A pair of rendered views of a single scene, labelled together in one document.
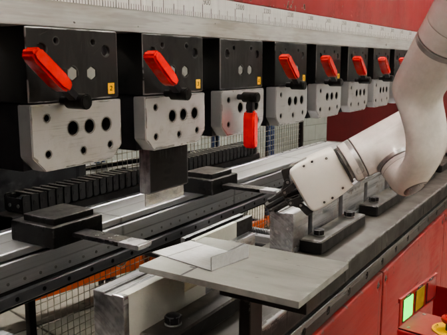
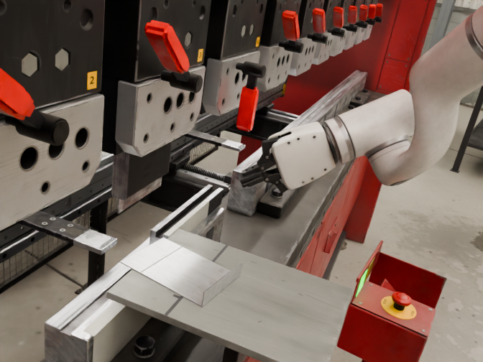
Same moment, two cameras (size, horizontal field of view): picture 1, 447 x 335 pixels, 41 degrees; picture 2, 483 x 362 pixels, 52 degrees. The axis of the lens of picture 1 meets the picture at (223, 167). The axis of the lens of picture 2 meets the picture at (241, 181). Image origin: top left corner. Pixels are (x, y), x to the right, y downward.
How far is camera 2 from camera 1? 0.40 m
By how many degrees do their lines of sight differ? 19
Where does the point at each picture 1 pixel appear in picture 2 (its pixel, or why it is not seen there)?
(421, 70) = (461, 69)
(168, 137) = (160, 134)
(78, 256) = (16, 229)
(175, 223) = not seen: hidden behind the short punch
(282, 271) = (285, 307)
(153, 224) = (105, 177)
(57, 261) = not seen: outside the picture
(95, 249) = not seen: hidden behind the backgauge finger
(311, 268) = (317, 302)
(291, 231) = (252, 194)
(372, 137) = (367, 121)
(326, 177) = (311, 157)
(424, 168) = (423, 168)
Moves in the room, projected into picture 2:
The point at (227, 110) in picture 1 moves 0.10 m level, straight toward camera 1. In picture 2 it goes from (224, 84) to (236, 105)
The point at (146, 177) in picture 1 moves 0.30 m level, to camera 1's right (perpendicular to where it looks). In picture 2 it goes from (122, 178) to (363, 194)
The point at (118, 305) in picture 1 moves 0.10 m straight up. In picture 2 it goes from (80, 348) to (82, 274)
